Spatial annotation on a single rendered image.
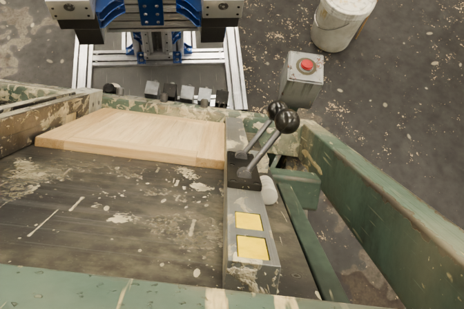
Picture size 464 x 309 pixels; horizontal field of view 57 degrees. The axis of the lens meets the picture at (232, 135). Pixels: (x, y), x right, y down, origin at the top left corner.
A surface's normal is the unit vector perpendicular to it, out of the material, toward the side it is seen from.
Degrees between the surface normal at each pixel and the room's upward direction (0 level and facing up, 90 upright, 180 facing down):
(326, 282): 54
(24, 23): 0
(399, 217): 90
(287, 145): 36
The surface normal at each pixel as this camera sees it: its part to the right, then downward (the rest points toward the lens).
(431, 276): -0.99, -0.13
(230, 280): 0.02, 0.18
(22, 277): 0.14, -0.97
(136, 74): 0.09, -0.43
